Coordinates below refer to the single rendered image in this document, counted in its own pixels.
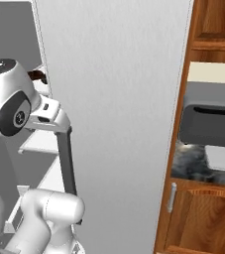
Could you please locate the brown wooden wall cupboard door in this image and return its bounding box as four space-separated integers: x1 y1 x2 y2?
189 0 225 64

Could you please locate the dark grey door handle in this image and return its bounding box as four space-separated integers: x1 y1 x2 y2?
56 126 78 196

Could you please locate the grey fridge freezer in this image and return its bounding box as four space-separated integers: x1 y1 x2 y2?
0 0 67 254

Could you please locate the white freezer shelf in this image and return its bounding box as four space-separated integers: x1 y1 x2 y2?
17 128 60 156
32 64 51 97
36 155 66 194

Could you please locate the white tupperware container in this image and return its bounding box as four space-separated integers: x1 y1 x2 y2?
204 144 225 174

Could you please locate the dark purple eggplant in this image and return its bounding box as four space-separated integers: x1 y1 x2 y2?
27 68 48 84

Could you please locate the silver cupboard handle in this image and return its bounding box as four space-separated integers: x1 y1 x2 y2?
168 182 178 213

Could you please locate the white freezer door bin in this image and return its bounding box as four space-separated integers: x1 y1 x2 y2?
2 185 31 234

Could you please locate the grey toaster with dark slot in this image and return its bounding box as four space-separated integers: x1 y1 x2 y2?
178 81 225 149

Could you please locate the pale grey freezer door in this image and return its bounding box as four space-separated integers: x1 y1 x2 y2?
34 0 195 254

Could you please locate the brown wooden base cupboard door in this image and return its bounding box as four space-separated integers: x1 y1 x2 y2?
163 187 225 254

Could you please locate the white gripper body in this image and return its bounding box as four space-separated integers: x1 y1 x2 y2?
26 106 73 135

